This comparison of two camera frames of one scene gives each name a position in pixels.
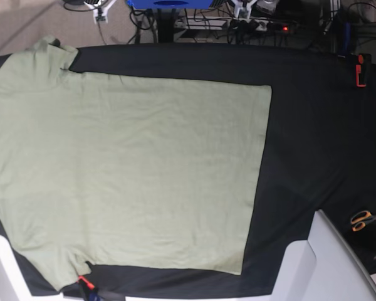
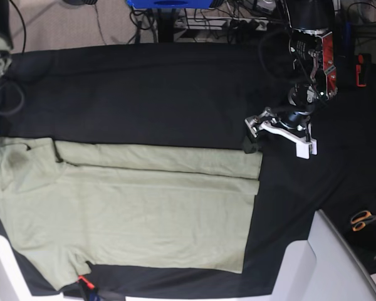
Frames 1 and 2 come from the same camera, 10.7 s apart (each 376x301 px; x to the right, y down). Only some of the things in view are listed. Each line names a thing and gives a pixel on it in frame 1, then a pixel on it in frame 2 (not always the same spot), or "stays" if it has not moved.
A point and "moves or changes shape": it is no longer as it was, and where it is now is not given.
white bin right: [324, 267] stays
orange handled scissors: [360, 218] stays
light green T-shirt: [141, 172] moves or changes shape
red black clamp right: [363, 70] stays
